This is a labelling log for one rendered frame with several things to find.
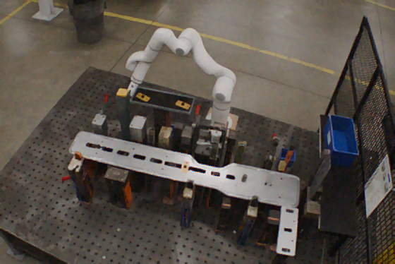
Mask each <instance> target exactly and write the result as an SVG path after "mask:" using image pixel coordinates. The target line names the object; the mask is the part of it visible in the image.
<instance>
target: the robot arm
mask: <svg viewBox="0 0 395 264"><path fill-rule="evenodd" d="M164 44H166V45H167V46H168V47H169V48H170V50H171V51H172V52H173V53H174V54H177V55H181V56H183V55H186V54H187V53H188V52H189V51H190V50H191V52H192V55H193V60H194V62H195V63H196V64H197V66H198V68H199V69H200V70H201V71H202V72H204V73H206V74H208V75H213V76H216V78H217V82H216V85H215V86H214V88H213V91H212V98H214V103H212V113H210V114H208V115H207V118H206V119H209V120H212V121H211V125H214V122H215V121H216V122H220V123H225V124H226V122H227V121H229V127H228V128H230V127H231V123H232V121H231V118H230V117H229V110H230V106H231V94H232V91H233V88H234V85H235V83H236V76H235V74H234V73H233V72H232V71H231V70H229V69H227V68H224V67H222V66H220V65H219V64H216V62H215V61H214V60H213V59H212V57H211V56H210V55H209V54H208V53H207V51H206V49H205V48H204V47H203V44H202V40H201V37H200V35H199V34H198V32H197V31H196V30H194V29H192V28H187V29H185V30H184V31H183V32H182V33H181V35H180V36H179V38H178V39H177V38H176V37H175V35H174V33H173V31H172V30H170V29H168V28H160V29H158V30H157V31H156V32H155V33H154V35H153V37H152V38H151V40H150V42H149V43H148V46H147V48H146V50H145V51H142V52H135V53H133V54H132V55H131V56H130V58H129V60H128V62H127V64H126V69H127V70H129V71H132V72H133V74H132V76H131V77H130V80H131V82H130V85H129V88H128V91H129V93H130V98H131V96H133V94H134V92H135V90H136V88H137V86H138V85H139V84H141V83H142V81H143V79H144V77H145V75H146V73H147V70H148V68H149V67H150V66H151V63H150V62H153V61H154V60H155V59H156V57H157V55H158V53H159V51H160V49H162V47H163V46H164ZM137 61H139V62H137Z"/></svg>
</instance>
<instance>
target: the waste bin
mask: <svg viewBox="0 0 395 264"><path fill-rule="evenodd" d="M67 6H68V12H69V14H70V16H73V22H74V25H75V31H76V37H77V38H78V40H79V41H80V42H82V43H84V42H85V43H93V42H98V40H100V39H102V38H103V36H104V34H105V29H104V9H105V8H107V3H106V0H68V2H67Z"/></svg>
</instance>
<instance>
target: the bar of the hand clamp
mask: <svg viewBox="0 0 395 264"><path fill-rule="evenodd" d="M279 140H280V137H277V136H274V137H273V141H272V144H271V147H270V150H269V154H268V155H267V161H268V159H269V156H270V155H271V156H273V157H272V162H273V161H274V156H275V154H276V151H277V147H278V144H279Z"/></svg>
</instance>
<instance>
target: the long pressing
mask: <svg viewBox="0 0 395 264"><path fill-rule="evenodd" d="M88 143H89V144H93V145H98V144H99V145H100V146H101V149H98V148H96V149H94V148H89V147H86V145H87V144H88ZM102 147H106V148H112V149H113V151H112V152H107V151H104V150H102ZM134 148H135V149H134ZM118 150H121V151H124V152H128V153H130V154H129V156H123V155H117V152H118ZM75 151H78V152H81V154H82V155H83V157H85V158H86V159H89V160H92V161H95V162H101V163H105V164H110V165H114V166H117V167H120V168H124V169H130V170H133V171H137V172H143V173H147V174H149V175H153V176H160V177H163V178H167V179H173V180H177V181H183V183H187V179H188V178H192V179H194V180H195V185H197V186H204V187H207V188H213V189H217V190H218V191H220V192H222V193H223V194H224V195H226V196H232V197H235V198H241V199H245V200H251V199H252V197H253V196H254V195H258V196H259V201H258V202H259V203H267V204H270V205H276V206H279V207H281V206H285V207H286V206H288V207H292V208H297V207H298V204H299V192H300V179H299V178H298V177H297V176H296V175H292V174H283V173H280V172H273V171H270V170H266V169H260V168H257V167H250V166H246V165H243V164H236V163H232V164H229V165H227V166H225V167H222V168H217V167H211V166H207V165H203V164H198V163H197V162H196V161H195V159H194V158H193V157H192V156H191V155H188V154H184V153H179V152H174V151H169V150H163V149H159V148H156V147H152V146H149V145H142V144H139V143H133V142H128V141H124V140H119V139H118V138H112V137H109V136H103V135H99V134H96V133H89V132H86V131H81V132H79V133H78V134H77V136H76V137H75V139H74V140H73V142H72V143H71V147H70V149H69V153H70V154H71V155H74V153H75ZM96 153H97V154H96ZM134 155H142V156H145V157H146V158H145V159H144V160H140V159H137V158H134V157H133V156H134ZM151 158H155V159H158V160H162V161H163V162H162V164H157V163H153V162H150V159H151ZM183 161H187V162H190V164H189V167H197V168H200V169H203V170H206V173H205V174H201V173H198V172H191V171H188V172H187V174H185V173H180V171H181V168H177V167H170V166H167V165H164V163H165V162H173V163H176V164H181V165H183ZM211 172H217V173H220V176H212V175H210V174H211ZM244 174H246V175H247V176H248V178H247V181H246V182H242V181H241V179H242V176H243V175H244ZM227 175H231V176H235V179H234V180H232V179H227V178H226V176H227ZM220 181H222V182H220ZM265 183H267V185H265ZM270 185H272V186H270ZM279 197H281V198H279Z"/></svg>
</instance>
